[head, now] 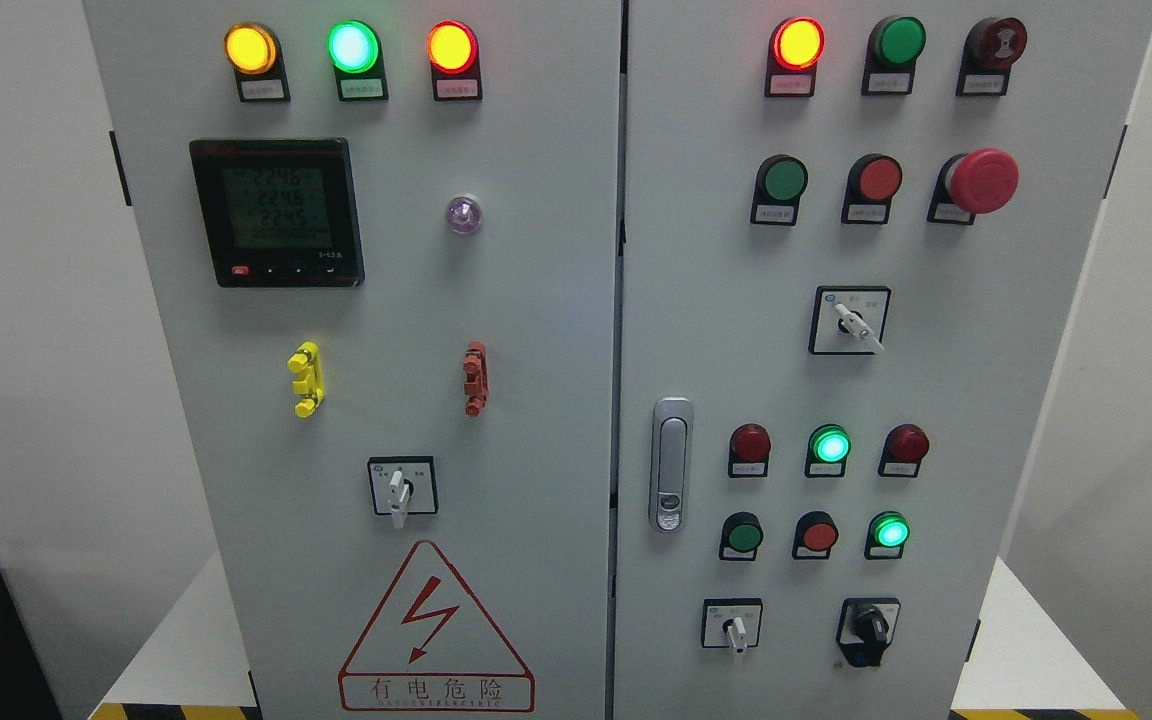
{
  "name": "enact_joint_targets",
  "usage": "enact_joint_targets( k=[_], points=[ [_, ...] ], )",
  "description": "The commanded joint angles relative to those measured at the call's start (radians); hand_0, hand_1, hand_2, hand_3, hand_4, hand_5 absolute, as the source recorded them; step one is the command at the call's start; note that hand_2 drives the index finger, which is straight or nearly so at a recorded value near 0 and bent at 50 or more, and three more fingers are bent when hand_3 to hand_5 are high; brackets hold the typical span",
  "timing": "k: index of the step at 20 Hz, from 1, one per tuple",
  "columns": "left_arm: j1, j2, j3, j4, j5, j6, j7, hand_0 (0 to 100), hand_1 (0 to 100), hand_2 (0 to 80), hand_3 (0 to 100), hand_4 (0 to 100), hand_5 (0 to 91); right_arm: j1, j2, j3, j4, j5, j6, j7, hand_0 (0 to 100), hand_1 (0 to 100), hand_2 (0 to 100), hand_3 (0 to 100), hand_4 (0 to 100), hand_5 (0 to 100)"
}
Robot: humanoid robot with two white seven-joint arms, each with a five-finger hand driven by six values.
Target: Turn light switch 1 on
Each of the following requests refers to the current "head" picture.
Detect white lever selector switch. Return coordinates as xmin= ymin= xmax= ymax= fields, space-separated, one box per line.
xmin=366 ymin=456 xmax=439 ymax=530
xmin=809 ymin=286 xmax=892 ymax=355
xmin=702 ymin=597 xmax=763 ymax=655

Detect small clear purple indicator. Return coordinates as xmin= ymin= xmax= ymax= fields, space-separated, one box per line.
xmin=445 ymin=194 xmax=484 ymax=234

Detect dark red indicator left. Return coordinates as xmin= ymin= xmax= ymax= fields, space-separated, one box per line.
xmin=727 ymin=423 xmax=772 ymax=478

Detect dark red indicator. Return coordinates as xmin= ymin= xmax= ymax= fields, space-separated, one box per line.
xmin=878 ymin=423 xmax=931 ymax=478
xmin=727 ymin=423 xmax=772 ymax=478

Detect grey left cabinet door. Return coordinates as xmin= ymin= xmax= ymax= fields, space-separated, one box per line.
xmin=84 ymin=1 xmax=621 ymax=719

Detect grey cabinet door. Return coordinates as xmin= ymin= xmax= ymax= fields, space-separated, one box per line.
xmin=84 ymin=1 xmax=621 ymax=719
xmin=614 ymin=1 xmax=1152 ymax=719

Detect green lit indicator middle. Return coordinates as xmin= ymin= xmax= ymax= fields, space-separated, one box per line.
xmin=804 ymin=424 xmax=852 ymax=478

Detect green push button upper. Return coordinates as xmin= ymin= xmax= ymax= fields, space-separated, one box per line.
xmin=750 ymin=154 xmax=809 ymax=225

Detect red push button lower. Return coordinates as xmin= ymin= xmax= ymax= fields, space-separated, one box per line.
xmin=791 ymin=510 xmax=838 ymax=560

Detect red push button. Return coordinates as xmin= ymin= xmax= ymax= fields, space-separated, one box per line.
xmin=791 ymin=510 xmax=838 ymax=560
xmin=841 ymin=152 xmax=902 ymax=225

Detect grey right cabinet door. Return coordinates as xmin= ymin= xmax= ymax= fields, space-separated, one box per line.
xmin=614 ymin=1 xmax=1152 ymax=719

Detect red high voltage warning sticker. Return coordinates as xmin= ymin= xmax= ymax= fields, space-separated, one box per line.
xmin=338 ymin=539 xmax=536 ymax=714

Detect black digital power meter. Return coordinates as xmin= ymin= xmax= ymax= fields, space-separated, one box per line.
xmin=189 ymin=137 xmax=365 ymax=288

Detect red-orange indicator light left door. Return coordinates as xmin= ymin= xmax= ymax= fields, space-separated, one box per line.
xmin=426 ymin=20 xmax=483 ymax=103

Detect dark red indicator right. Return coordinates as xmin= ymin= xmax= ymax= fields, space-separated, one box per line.
xmin=878 ymin=423 xmax=931 ymax=478

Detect red push button upper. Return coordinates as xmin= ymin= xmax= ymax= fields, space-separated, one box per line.
xmin=841 ymin=152 xmax=902 ymax=225

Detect green lit push button lower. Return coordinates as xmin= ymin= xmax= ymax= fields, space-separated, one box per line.
xmin=864 ymin=510 xmax=910 ymax=560

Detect green lit indicator light left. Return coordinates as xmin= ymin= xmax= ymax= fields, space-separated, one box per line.
xmin=326 ymin=18 xmax=388 ymax=103

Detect red lit indicator right door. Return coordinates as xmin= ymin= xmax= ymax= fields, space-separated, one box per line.
xmin=764 ymin=15 xmax=826 ymax=97

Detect red emergency stop mushroom button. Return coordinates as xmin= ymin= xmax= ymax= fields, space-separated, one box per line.
xmin=927 ymin=149 xmax=1020 ymax=225

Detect yellow indicator light top left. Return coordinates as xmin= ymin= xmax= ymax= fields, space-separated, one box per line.
xmin=223 ymin=22 xmax=291 ymax=103

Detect green unlit indicator top right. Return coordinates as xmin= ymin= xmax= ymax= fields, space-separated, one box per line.
xmin=861 ymin=15 xmax=927 ymax=96

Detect dark red buzzer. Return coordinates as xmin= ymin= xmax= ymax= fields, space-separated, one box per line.
xmin=956 ymin=17 xmax=1028 ymax=97

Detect silver door latch handle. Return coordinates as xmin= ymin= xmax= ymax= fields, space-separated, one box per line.
xmin=647 ymin=397 xmax=694 ymax=533

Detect black knob selector switch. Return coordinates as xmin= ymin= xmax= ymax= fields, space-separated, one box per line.
xmin=836 ymin=597 xmax=901 ymax=667

